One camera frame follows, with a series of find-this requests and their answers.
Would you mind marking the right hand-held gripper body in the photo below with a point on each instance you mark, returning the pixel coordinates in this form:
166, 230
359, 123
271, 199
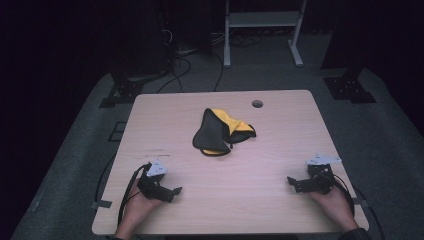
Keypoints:
318, 178

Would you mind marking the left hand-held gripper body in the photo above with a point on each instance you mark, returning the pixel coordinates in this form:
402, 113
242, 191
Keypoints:
151, 185

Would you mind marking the yellow and black cloth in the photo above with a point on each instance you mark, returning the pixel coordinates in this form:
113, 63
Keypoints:
211, 133

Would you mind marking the person's left hand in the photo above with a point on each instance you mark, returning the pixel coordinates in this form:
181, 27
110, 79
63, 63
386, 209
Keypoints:
140, 208

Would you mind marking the person's right hand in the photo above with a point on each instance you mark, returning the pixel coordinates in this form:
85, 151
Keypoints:
333, 208

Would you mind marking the grey tape strip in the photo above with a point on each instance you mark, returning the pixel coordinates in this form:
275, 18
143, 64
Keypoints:
101, 204
361, 202

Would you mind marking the black floor tape rectangle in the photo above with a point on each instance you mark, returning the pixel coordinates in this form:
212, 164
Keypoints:
117, 131

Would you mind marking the black stand base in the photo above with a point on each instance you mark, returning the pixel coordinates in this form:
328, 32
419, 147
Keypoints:
350, 88
121, 93

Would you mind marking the dark equipment cabinet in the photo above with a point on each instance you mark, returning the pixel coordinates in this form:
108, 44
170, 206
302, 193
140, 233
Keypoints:
143, 36

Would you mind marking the white metal stand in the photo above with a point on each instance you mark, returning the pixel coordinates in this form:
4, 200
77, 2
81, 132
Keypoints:
263, 19

